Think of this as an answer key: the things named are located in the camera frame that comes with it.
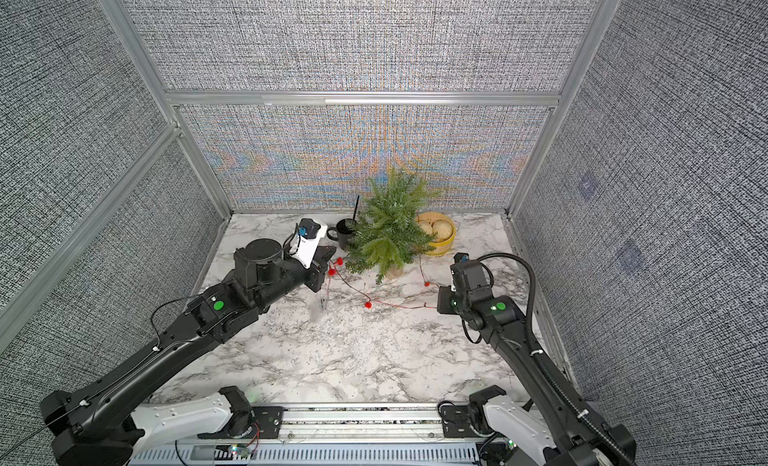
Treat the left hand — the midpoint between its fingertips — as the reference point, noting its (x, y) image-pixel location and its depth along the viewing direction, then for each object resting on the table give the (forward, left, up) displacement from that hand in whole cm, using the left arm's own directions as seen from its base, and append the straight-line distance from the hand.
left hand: (338, 245), depth 65 cm
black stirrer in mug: (+31, -1, -25) cm, 40 cm away
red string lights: (-5, -6, -16) cm, 18 cm away
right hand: (-1, -27, -17) cm, 32 cm away
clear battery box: (0, +10, -31) cm, 32 cm away
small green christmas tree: (+10, -11, -8) cm, 17 cm away
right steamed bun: (+29, -32, -29) cm, 52 cm away
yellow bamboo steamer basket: (+24, -33, -33) cm, 52 cm away
